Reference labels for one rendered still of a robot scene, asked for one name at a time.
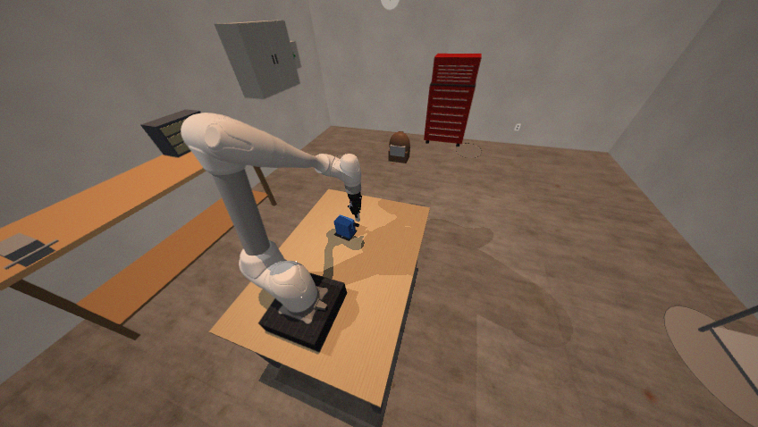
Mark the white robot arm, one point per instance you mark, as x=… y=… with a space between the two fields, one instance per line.
x=289 y=282

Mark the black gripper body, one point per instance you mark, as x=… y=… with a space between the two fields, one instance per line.
x=353 y=198

